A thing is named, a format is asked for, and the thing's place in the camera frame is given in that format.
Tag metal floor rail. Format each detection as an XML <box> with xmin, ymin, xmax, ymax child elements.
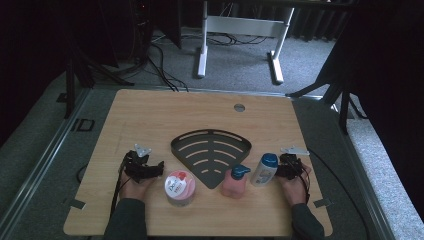
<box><xmin>0</xmin><ymin>88</ymin><xmax>91</xmax><ymax>231</ymax></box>
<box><xmin>329</xmin><ymin>103</ymin><xmax>398</xmax><ymax>240</ymax></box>

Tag black rectangular floor bracket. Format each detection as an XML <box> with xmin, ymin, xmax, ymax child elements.
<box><xmin>70</xmin><ymin>118</ymin><xmax>96</xmax><ymax>133</ymax></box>

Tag person's left hand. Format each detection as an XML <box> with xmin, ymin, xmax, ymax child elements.
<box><xmin>119</xmin><ymin>171</ymin><xmax>156</xmax><ymax>202</ymax></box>

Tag person's right hand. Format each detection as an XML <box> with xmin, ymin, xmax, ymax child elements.
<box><xmin>278</xmin><ymin>165</ymin><xmax>312</xmax><ymax>207</ymax></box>

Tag black slotted corner shelf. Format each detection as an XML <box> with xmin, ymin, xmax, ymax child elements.
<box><xmin>170</xmin><ymin>128</ymin><xmax>253</xmax><ymax>190</ymax></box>

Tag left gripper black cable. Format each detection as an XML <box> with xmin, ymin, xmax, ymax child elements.
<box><xmin>109</xmin><ymin>156</ymin><xmax>129</xmax><ymax>219</ymax></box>

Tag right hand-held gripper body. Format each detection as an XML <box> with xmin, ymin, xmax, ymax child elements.
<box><xmin>280</xmin><ymin>145</ymin><xmax>310</xmax><ymax>180</ymax></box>

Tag dark curtain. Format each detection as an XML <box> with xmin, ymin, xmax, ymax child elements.
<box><xmin>343</xmin><ymin>0</ymin><xmax>424</xmax><ymax>211</ymax></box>
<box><xmin>0</xmin><ymin>0</ymin><xmax>71</xmax><ymax>148</ymax></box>

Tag dark computer tower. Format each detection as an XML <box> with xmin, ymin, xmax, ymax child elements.
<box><xmin>128</xmin><ymin>0</ymin><xmax>154</xmax><ymax>64</ymax></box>

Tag pink jar with lid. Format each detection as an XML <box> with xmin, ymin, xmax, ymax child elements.
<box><xmin>163</xmin><ymin>169</ymin><xmax>197</xmax><ymax>208</ymax></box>

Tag white bottle with blue cap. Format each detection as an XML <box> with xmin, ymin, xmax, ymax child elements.
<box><xmin>250</xmin><ymin>152</ymin><xmax>279</xmax><ymax>188</ymax></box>

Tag black floor cables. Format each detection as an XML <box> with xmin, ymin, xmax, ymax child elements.
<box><xmin>146</xmin><ymin>29</ymin><xmax>269</xmax><ymax>93</ymax></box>

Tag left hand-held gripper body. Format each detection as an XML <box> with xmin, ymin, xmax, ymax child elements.
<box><xmin>122</xmin><ymin>143</ymin><xmax>158</xmax><ymax>184</ymax></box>

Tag white desk frame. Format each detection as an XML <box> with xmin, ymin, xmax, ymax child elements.
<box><xmin>197</xmin><ymin>0</ymin><xmax>296</xmax><ymax>85</ymax></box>

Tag black metal stand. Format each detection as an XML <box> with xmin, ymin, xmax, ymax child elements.
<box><xmin>63</xmin><ymin>49</ymin><xmax>134</xmax><ymax>119</ymax></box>
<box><xmin>285</xmin><ymin>59</ymin><xmax>368</xmax><ymax>134</ymax></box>

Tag pink bottle with blue pump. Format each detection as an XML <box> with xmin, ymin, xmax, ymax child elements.
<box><xmin>221</xmin><ymin>164</ymin><xmax>252</xmax><ymax>200</ymax></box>

